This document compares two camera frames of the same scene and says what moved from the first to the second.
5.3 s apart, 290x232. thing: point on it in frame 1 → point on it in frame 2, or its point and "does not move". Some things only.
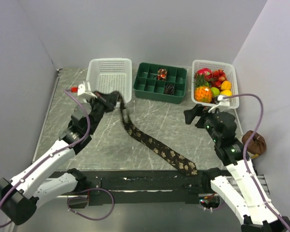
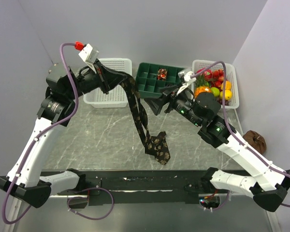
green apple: [215, 91] does not move
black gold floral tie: [189, 167] → [155, 145]
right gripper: [198, 110] → [169, 94]
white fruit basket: [198, 65] does not move
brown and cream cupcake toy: [257, 145] does not move
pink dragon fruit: [206, 71] does not move
